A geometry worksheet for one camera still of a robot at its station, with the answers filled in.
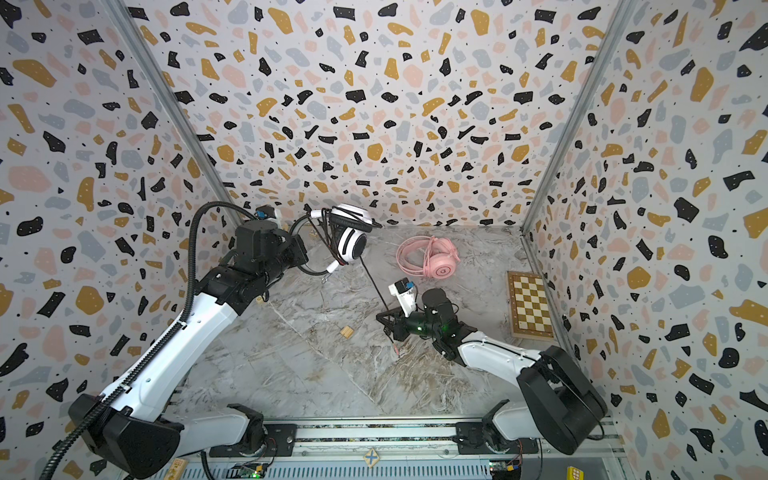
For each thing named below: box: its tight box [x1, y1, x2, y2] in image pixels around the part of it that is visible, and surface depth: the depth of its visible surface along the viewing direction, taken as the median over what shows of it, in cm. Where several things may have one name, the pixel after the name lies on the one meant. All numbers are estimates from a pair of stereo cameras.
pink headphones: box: [395, 235, 460, 280], surface depth 106 cm
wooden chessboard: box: [507, 271, 556, 341], surface depth 97 cm
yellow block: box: [566, 466, 585, 480], surface depth 70 cm
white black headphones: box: [289, 203, 383, 276], surface depth 69 cm
